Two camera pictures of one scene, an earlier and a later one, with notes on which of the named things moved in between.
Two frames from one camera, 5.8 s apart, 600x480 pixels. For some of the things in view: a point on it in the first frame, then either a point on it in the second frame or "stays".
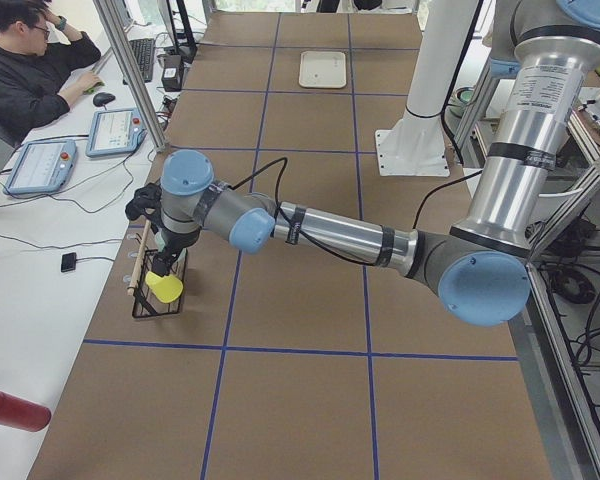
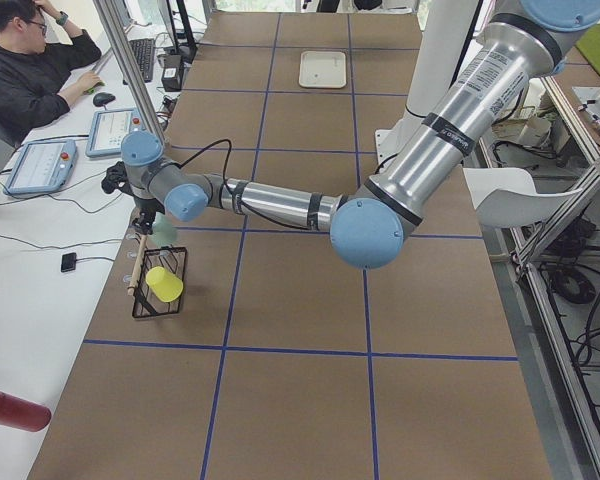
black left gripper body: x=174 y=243 → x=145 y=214
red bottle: x=0 y=407 stays
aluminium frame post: x=131 y=78 stays
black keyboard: x=143 y=49 stays
